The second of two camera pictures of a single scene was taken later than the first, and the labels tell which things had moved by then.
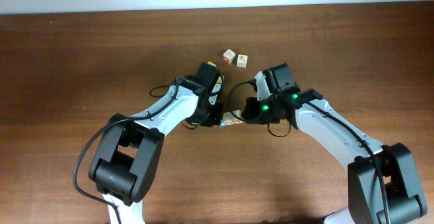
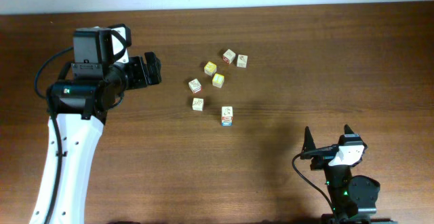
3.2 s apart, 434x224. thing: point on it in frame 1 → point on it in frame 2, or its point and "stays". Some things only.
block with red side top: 228,56 stays
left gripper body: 211,116 → 135,74
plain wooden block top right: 242,61 stays
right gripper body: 249,113 → 323,152
